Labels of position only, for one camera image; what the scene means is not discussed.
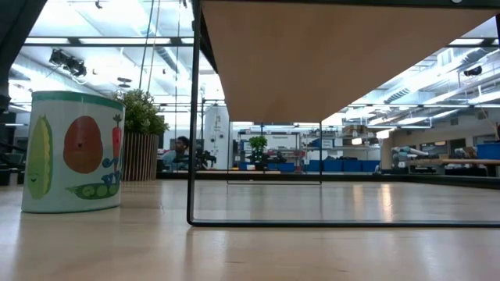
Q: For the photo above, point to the green plant in slatted pot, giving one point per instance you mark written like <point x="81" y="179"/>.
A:
<point x="140" y="148"/>

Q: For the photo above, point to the row of blue bins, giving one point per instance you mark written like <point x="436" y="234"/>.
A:
<point x="343" y="166"/>

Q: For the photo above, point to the person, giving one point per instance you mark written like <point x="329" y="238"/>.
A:
<point x="177" y="154"/>

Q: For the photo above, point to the long wooden background table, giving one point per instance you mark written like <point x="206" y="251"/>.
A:
<point x="461" y="161"/>

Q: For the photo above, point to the vegetable print tin can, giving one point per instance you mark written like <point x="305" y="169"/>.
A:
<point x="74" y="156"/>

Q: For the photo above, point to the large blue bin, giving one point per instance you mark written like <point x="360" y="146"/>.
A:
<point x="488" y="151"/>

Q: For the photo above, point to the black ceiling lamp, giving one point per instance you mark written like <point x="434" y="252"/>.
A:
<point x="472" y="71"/>

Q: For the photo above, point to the black ceiling-mounted device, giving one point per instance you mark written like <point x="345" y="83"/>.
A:
<point x="68" y="62"/>

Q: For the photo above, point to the wooden shelf black metal legs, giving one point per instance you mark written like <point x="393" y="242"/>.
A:
<point x="312" y="58"/>

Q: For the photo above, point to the small background potted plant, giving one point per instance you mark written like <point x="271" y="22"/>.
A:
<point x="258" y="148"/>

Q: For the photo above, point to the black background robot arm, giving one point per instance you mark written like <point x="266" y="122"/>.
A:
<point x="205" y="159"/>

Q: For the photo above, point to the white pillar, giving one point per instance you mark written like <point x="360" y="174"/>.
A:
<point x="216" y="136"/>

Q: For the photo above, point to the black aluminium rig frame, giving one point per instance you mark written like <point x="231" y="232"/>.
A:
<point x="429" y="180"/>

